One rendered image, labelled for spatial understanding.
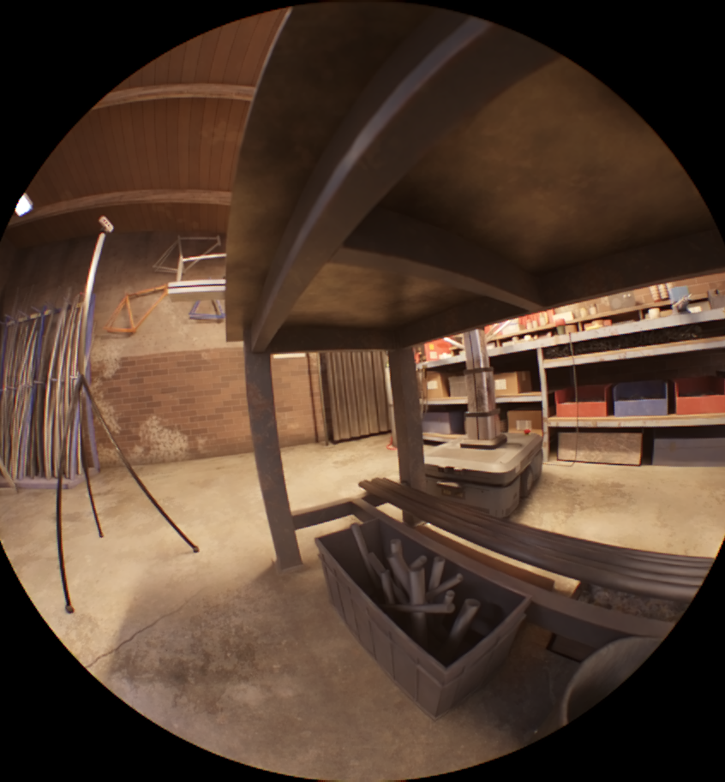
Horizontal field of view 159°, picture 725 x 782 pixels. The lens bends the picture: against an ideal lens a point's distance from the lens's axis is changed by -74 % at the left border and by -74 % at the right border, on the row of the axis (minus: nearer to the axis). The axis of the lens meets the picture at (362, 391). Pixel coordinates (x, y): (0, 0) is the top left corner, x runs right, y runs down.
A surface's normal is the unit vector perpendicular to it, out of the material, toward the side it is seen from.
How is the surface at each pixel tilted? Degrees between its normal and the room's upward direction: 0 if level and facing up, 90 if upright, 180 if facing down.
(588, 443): 90
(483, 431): 90
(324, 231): 180
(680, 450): 90
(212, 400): 90
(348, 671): 0
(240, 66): 174
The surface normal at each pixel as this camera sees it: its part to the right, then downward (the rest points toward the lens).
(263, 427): 0.47, -0.06
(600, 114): 0.11, 0.99
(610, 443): -0.88, 0.09
